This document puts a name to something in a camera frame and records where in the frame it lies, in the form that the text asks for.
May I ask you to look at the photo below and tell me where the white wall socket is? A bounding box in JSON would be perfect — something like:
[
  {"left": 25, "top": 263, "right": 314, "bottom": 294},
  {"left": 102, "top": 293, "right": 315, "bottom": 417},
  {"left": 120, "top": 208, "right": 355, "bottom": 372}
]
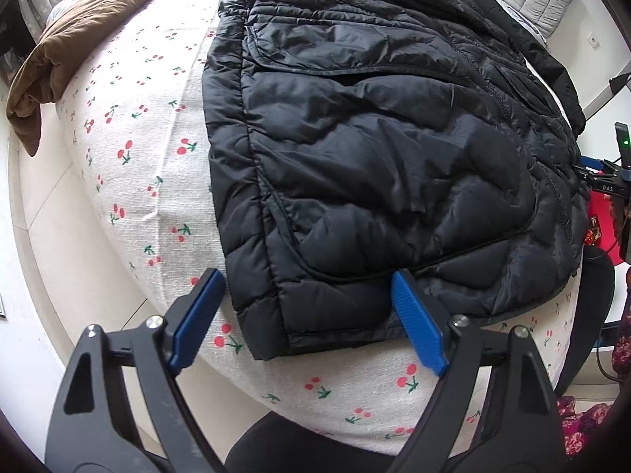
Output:
[{"left": 587, "top": 33, "right": 600, "bottom": 49}]

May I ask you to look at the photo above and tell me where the black garment on bed edge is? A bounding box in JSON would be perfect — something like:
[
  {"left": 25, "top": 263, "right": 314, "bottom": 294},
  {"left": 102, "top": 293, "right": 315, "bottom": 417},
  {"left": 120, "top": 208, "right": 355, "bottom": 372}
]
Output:
[{"left": 472, "top": 0, "right": 586, "bottom": 138}]

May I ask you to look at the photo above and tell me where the brown blanket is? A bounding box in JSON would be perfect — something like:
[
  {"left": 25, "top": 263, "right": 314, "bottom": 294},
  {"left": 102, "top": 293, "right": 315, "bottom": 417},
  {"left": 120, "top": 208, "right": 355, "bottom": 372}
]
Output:
[{"left": 6, "top": 0, "right": 150, "bottom": 157}]

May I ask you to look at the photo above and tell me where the red patterned clothing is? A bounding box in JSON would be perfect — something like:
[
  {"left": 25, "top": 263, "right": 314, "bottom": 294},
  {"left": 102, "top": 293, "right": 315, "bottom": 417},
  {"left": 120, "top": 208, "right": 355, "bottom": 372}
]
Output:
[{"left": 584, "top": 191, "right": 624, "bottom": 266}]

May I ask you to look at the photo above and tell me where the cherry print mattress cover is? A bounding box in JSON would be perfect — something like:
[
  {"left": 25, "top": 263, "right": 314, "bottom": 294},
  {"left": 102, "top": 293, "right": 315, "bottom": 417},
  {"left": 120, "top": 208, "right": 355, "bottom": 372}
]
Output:
[{"left": 57, "top": 0, "right": 584, "bottom": 455}]

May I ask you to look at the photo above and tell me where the black puffer jacket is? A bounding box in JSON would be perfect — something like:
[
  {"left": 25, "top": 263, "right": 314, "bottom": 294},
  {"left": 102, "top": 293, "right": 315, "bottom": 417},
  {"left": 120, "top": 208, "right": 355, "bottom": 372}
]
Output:
[{"left": 202, "top": 0, "right": 588, "bottom": 361}]

